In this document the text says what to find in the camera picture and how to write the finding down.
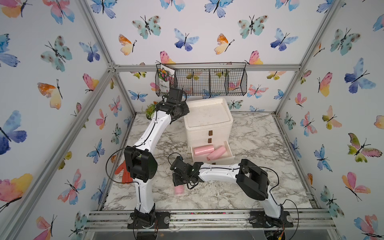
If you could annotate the potted artificial flower plant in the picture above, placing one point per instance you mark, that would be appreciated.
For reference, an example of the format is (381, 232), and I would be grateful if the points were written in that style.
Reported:
(150, 110)

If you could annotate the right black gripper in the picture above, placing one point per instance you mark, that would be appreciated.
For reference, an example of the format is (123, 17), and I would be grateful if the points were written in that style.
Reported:
(175, 181)

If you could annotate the drawer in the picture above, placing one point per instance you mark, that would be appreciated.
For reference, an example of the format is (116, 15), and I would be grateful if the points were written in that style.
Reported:
(216, 132)
(226, 159)
(202, 140)

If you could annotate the red rubber glove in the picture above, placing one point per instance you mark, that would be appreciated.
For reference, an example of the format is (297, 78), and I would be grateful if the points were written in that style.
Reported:
(126, 176)

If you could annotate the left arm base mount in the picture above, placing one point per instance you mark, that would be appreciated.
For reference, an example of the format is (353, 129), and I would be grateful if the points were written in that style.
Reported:
(154, 219)

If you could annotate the white three-drawer foam cabinet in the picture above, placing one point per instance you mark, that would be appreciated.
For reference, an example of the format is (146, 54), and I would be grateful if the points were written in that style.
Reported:
(207, 112)

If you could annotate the aluminium front rail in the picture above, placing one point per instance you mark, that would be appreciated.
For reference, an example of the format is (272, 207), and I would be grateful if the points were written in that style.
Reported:
(210, 220)

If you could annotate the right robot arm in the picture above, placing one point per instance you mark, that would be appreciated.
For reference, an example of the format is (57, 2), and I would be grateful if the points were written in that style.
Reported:
(252, 179)

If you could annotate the black wire wall basket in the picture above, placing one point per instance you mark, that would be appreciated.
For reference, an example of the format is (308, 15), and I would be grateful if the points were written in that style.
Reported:
(208, 80)

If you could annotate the flower seed packet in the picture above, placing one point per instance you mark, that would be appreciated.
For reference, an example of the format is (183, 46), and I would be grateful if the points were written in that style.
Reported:
(166, 78)

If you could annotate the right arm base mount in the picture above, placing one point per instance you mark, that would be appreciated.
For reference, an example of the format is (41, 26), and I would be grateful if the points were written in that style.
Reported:
(258, 219)

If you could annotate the pink bag roll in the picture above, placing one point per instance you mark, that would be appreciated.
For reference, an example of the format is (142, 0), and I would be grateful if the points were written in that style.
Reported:
(203, 150)
(216, 154)
(179, 190)

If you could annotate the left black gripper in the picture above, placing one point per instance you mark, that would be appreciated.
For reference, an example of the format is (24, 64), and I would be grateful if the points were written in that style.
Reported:
(185, 111)

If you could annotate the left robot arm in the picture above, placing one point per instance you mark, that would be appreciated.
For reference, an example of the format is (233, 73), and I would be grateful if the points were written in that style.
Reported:
(140, 162)

